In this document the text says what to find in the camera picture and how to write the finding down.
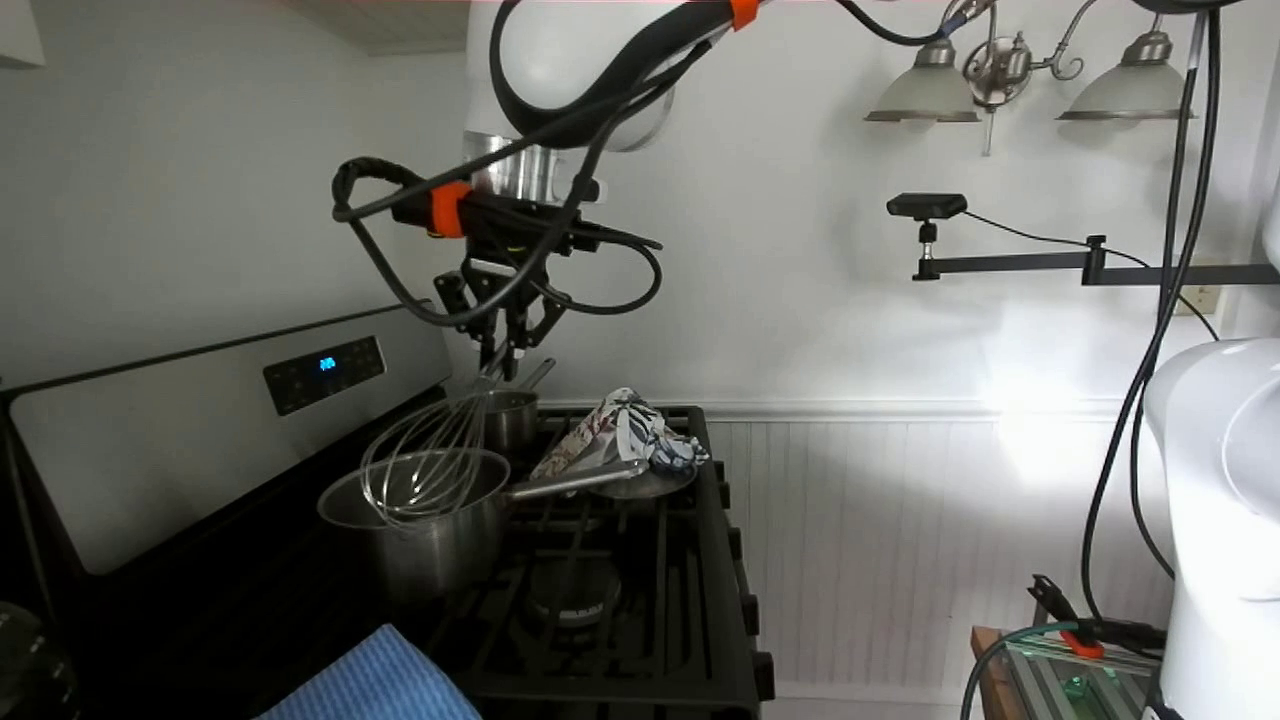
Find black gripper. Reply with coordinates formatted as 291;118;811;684
429;257;581;388

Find metal wire whisk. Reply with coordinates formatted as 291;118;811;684
353;353;560;530

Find small steel saucepan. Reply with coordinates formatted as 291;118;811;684
476;385;548;459

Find colourful patterned dish towel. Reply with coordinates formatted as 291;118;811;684
525;385;713;492

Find small metal frying pan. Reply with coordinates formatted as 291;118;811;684
503;458;699;510

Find large steel saucepan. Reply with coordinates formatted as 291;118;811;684
312;444;519;610

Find black gas stove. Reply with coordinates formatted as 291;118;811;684
0;299;779;720

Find blue striped cleaning cloth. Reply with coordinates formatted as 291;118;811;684
257;621;483;720

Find black coffee maker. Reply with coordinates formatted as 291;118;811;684
0;596;79;720

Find black external camera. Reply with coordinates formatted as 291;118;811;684
883;190;974;252

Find frosted glass wall lamp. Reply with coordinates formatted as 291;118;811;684
1057;25;1191;127
858;37;987;131

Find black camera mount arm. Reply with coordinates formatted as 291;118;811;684
907;228;1280;291

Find long black hanging cable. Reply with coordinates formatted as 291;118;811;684
1074;0;1229;633

